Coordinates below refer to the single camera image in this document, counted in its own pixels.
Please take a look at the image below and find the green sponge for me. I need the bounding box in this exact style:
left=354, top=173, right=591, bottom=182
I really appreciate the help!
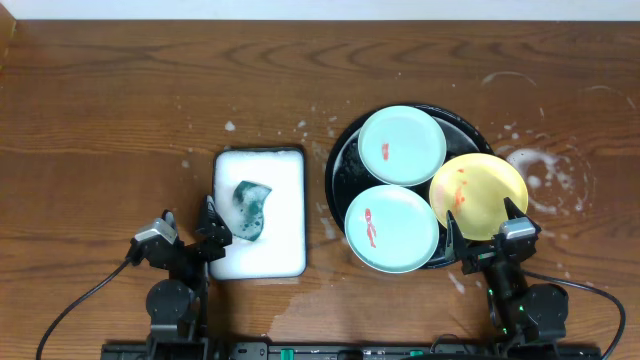
left=230, top=181, right=272, bottom=242

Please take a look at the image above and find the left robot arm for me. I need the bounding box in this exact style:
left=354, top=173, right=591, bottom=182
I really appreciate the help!
left=126, top=195, right=232, bottom=359

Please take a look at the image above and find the yellow plate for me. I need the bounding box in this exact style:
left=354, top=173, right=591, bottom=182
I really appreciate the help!
left=429, top=153, right=529, bottom=241

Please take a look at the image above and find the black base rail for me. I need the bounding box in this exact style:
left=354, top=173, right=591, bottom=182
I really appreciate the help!
left=100, top=342, right=601, bottom=360

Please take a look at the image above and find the mint plate long red stain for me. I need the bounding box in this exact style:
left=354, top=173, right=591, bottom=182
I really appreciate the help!
left=344, top=185, right=439, bottom=274

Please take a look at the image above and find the mint plate small red stain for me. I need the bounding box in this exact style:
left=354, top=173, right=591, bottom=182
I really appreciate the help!
left=357, top=105, right=447, bottom=187

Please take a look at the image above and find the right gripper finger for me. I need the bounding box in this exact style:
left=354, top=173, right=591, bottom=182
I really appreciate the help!
left=504, top=197, right=541, bottom=233
left=445, top=210, right=467, bottom=260

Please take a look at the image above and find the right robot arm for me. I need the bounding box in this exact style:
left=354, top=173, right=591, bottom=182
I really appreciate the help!
left=446, top=197, right=568, bottom=357

